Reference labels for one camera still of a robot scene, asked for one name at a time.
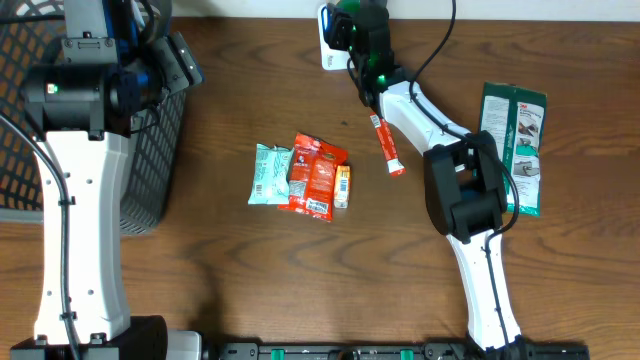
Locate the red stick packet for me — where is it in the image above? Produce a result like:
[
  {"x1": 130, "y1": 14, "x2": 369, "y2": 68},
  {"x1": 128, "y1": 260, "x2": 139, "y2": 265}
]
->
[{"x1": 369, "y1": 113, "x2": 406, "y2": 176}]

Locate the green white 3M package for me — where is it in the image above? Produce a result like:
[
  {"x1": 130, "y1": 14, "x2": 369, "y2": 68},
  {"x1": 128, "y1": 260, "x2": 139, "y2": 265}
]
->
[{"x1": 479, "y1": 82, "x2": 547, "y2": 217}]

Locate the light teal snack packet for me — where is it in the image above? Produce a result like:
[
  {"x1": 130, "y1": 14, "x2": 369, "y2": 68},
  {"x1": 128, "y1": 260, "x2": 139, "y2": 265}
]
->
[{"x1": 248, "y1": 144, "x2": 294, "y2": 205}]

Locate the green-lid white jar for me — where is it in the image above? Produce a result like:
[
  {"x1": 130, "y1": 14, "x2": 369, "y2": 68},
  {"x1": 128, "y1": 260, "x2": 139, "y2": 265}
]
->
[{"x1": 336, "y1": 0, "x2": 361, "y2": 14}]

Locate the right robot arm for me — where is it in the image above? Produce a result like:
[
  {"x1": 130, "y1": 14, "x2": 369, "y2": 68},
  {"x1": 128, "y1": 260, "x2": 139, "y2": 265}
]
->
[{"x1": 317, "y1": 1, "x2": 526, "y2": 359}]

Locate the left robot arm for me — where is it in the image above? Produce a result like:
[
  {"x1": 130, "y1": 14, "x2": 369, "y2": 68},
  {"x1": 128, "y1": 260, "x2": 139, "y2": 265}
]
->
[{"x1": 9, "y1": 1, "x2": 212, "y2": 359}]

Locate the white barcode scanner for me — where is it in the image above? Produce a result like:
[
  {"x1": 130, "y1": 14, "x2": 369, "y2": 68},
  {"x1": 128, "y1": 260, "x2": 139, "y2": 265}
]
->
[{"x1": 317, "y1": 4, "x2": 349, "y2": 71}]

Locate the small yellow-orange packet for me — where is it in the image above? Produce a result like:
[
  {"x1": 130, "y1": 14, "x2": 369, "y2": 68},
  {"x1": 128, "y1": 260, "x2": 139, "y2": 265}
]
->
[{"x1": 333, "y1": 165, "x2": 351, "y2": 209}]

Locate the orange-red snack bag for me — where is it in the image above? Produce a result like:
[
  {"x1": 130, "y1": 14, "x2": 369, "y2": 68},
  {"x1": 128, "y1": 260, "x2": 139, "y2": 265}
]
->
[{"x1": 278, "y1": 133, "x2": 348, "y2": 222}]

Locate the grey plastic mesh basket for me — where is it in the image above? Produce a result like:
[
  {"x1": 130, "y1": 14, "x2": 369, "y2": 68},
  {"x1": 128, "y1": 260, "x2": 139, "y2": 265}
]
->
[{"x1": 1, "y1": 1, "x2": 192, "y2": 234}]

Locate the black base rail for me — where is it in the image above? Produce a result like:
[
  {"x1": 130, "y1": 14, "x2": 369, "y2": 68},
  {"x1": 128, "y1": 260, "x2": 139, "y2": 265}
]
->
[{"x1": 200, "y1": 339, "x2": 590, "y2": 360}]

